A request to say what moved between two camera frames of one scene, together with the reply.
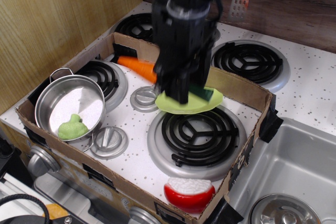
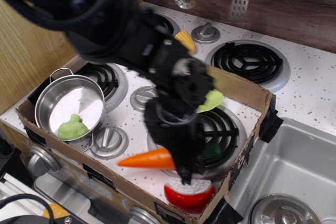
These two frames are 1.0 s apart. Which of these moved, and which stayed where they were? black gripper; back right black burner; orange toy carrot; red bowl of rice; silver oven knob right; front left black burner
Moved: black gripper; orange toy carrot
Stayed: silver oven knob right; red bowl of rice; front left black burner; back right black burner
